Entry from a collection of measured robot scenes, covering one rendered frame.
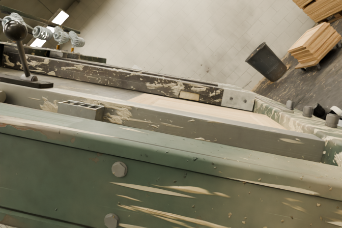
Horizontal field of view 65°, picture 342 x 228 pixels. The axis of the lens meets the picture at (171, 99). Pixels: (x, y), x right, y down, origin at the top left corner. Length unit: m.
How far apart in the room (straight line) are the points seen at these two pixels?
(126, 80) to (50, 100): 0.60
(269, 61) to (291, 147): 4.73
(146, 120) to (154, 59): 5.65
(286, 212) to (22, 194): 0.25
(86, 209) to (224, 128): 0.29
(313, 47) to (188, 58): 2.94
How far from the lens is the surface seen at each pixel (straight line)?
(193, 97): 1.09
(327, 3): 5.50
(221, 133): 0.50
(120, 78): 1.13
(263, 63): 5.21
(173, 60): 6.11
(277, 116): 0.81
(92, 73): 1.17
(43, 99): 0.57
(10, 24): 0.55
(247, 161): 0.26
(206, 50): 6.16
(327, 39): 4.12
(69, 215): 0.30
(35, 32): 1.48
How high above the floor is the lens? 1.15
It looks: level
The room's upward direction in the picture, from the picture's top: 47 degrees counter-clockwise
